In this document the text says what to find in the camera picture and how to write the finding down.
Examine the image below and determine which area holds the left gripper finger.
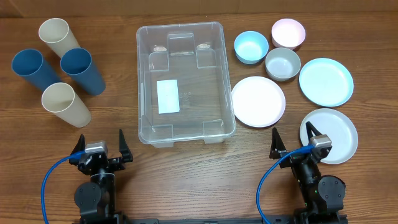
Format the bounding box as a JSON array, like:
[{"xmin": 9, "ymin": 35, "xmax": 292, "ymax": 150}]
[
  {"xmin": 72, "ymin": 134, "xmax": 85, "ymax": 154},
  {"xmin": 119, "ymin": 129, "xmax": 132, "ymax": 158}
]

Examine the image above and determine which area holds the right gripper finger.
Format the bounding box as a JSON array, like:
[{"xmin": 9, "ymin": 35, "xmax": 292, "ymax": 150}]
[
  {"xmin": 271, "ymin": 128, "xmax": 286, "ymax": 152},
  {"xmin": 305, "ymin": 121, "xmax": 322, "ymax": 139}
]

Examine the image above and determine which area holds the grey plate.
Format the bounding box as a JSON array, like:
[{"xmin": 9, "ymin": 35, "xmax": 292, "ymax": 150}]
[{"xmin": 299, "ymin": 108, "xmax": 359, "ymax": 164}]

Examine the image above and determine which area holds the white pink plate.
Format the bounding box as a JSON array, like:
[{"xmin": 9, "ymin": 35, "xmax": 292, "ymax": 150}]
[{"xmin": 232, "ymin": 76, "xmax": 286, "ymax": 128}]

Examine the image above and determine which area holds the light blue plate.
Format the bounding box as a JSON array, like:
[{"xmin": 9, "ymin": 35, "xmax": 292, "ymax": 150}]
[{"xmin": 298, "ymin": 58, "xmax": 354, "ymax": 107}]

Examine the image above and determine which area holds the beige cup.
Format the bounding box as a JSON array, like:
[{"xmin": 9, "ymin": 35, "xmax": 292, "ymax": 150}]
[
  {"xmin": 41, "ymin": 82, "xmax": 91, "ymax": 128},
  {"xmin": 38, "ymin": 18, "xmax": 80, "ymax": 58}
]

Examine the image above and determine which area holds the grey bowl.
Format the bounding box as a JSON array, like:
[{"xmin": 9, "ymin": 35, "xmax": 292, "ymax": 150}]
[{"xmin": 265, "ymin": 47, "xmax": 302, "ymax": 82}]

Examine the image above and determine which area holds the blue cup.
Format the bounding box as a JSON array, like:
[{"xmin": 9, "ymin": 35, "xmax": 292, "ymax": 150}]
[
  {"xmin": 60, "ymin": 48, "xmax": 106, "ymax": 95},
  {"xmin": 12, "ymin": 49, "xmax": 62, "ymax": 91}
]

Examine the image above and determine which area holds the pink bowl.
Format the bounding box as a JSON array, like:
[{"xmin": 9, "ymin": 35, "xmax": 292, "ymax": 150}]
[{"xmin": 271, "ymin": 18, "xmax": 306, "ymax": 50}]

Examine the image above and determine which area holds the light blue bowl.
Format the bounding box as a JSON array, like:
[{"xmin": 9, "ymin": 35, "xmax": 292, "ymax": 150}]
[{"xmin": 234, "ymin": 30, "xmax": 269, "ymax": 65}]

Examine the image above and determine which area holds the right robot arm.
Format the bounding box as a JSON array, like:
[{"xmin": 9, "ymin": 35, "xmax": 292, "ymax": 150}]
[{"xmin": 269, "ymin": 121, "xmax": 348, "ymax": 223}]

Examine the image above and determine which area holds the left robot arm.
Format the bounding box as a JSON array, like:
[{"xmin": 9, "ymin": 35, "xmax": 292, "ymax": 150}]
[{"xmin": 69, "ymin": 130, "xmax": 133, "ymax": 224}]

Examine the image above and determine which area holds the white paper label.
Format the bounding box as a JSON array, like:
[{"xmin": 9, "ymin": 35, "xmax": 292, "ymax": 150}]
[{"xmin": 157, "ymin": 80, "xmax": 180, "ymax": 114}]

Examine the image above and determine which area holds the clear plastic storage bin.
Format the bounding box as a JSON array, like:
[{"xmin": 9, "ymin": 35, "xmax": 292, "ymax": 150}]
[{"xmin": 136, "ymin": 22, "xmax": 236, "ymax": 148}]

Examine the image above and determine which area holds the left blue cable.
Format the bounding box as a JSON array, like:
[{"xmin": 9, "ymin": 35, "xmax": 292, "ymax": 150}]
[{"xmin": 40, "ymin": 151, "xmax": 86, "ymax": 224}]

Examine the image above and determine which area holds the blue cable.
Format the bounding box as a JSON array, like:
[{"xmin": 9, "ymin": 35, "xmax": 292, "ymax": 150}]
[
  {"xmin": 256, "ymin": 144, "xmax": 315, "ymax": 224},
  {"xmin": 40, "ymin": 151, "xmax": 86, "ymax": 224}
]

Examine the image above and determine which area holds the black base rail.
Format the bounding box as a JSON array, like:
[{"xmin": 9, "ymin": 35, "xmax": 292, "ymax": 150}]
[{"xmin": 124, "ymin": 214, "xmax": 348, "ymax": 224}]

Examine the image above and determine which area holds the right blue cable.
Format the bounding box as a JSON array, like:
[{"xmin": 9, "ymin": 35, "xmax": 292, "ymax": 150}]
[{"xmin": 256, "ymin": 144, "xmax": 315, "ymax": 224}]

